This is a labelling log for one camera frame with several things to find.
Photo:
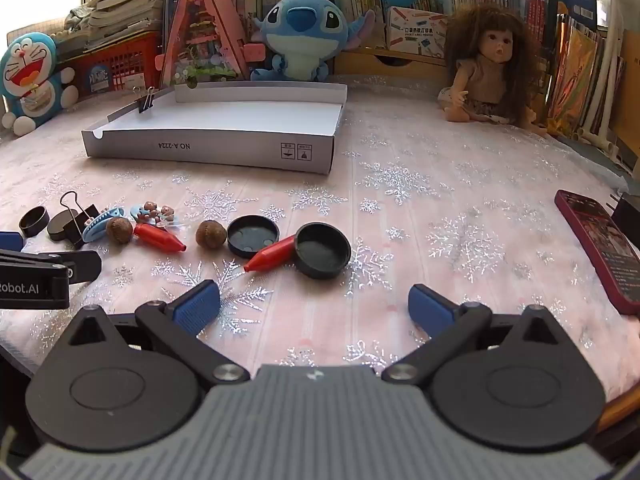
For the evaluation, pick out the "brown-haired doll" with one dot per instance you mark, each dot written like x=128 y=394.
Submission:
x=492 y=60

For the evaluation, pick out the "wooden desk shelf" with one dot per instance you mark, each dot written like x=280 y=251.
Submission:
x=360 y=62

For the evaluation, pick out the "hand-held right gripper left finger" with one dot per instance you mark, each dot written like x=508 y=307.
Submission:
x=197 y=307

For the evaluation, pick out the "white cardboard tray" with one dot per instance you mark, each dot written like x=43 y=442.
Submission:
x=225 y=147

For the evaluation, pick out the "small black binder clip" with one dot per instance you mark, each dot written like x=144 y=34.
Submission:
x=146 y=102

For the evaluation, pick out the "stack of lying books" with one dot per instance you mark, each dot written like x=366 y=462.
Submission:
x=125 y=10

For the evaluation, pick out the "red smartphone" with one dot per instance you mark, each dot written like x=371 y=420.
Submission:
x=600 y=250

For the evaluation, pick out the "white printed box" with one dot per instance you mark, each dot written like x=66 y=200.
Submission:
x=415 y=27

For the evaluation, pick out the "brown walnut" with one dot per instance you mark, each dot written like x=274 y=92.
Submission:
x=119 y=231
x=210 y=234

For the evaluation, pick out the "red plastic crate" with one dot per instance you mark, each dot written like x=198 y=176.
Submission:
x=115 y=65

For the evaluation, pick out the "grey cloth pile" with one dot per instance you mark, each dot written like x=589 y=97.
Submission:
x=82 y=15

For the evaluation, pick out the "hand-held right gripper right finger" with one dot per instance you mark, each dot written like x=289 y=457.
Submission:
x=430 y=307

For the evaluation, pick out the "brown cardboard sheet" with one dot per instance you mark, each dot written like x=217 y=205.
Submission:
x=631 y=85

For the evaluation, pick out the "row of tan books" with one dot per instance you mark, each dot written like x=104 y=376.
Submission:
x=250 y=5

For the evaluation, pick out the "row of orange folders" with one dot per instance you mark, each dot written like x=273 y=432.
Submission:
x=575 y=70

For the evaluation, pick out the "deep black round lid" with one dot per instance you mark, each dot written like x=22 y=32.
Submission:
x=322 y=252

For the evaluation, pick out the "blue bear hair clip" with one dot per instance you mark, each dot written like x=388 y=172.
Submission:
x=150 y=214

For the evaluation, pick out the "clear plastic cup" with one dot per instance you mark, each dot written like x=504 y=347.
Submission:
x=176 y=224

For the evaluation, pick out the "blue robot cat plush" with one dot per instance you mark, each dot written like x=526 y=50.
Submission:
x=30 y=80

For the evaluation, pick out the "blue alien plush toy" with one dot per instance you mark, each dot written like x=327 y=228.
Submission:
x=300 y=35

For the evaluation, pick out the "pink snowflake tablecloth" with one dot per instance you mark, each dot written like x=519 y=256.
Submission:
x=450 y=210

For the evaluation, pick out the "black round disc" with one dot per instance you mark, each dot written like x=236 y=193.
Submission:
x=61 y=225

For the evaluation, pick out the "shallow black round lid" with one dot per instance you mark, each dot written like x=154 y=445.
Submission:
x=252 y=236

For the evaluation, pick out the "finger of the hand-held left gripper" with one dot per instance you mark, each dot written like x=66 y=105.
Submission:
x=11 y=241
x=82 y=265

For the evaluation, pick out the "white pipe rack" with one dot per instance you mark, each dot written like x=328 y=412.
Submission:
x=612 y=60

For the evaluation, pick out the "large black binder clip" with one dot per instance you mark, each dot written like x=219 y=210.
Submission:
x=82 y=227

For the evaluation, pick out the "blue claw hair clip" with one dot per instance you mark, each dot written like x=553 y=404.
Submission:
x=97 y=225

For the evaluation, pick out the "pink triangular house model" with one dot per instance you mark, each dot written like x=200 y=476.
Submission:
x=202 y=35

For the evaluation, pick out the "blue standing books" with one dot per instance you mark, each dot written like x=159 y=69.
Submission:
x=175 y=0

